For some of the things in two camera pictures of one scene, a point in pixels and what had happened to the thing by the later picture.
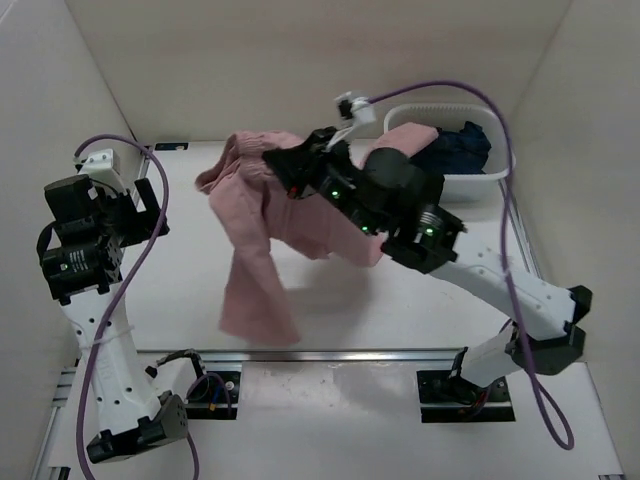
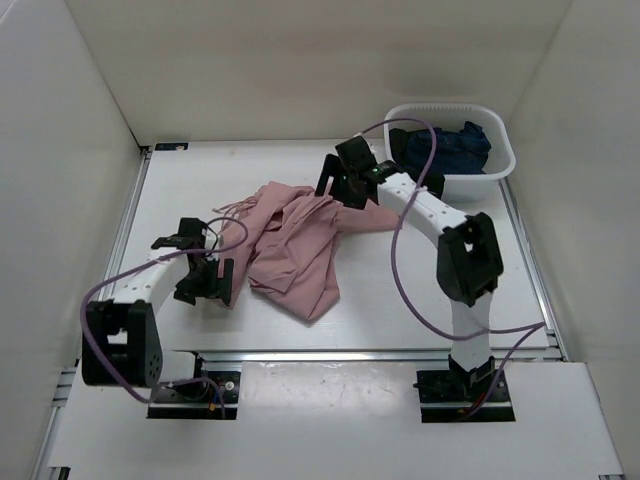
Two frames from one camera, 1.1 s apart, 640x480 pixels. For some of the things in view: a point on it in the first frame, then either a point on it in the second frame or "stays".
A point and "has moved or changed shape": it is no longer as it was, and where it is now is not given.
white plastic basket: [464, 188] stays
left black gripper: [144, 225] to [185, 291]
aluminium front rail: [310, 355] stays
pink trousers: [255, 210] has moved or changed shape
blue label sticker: [181, 146] stays
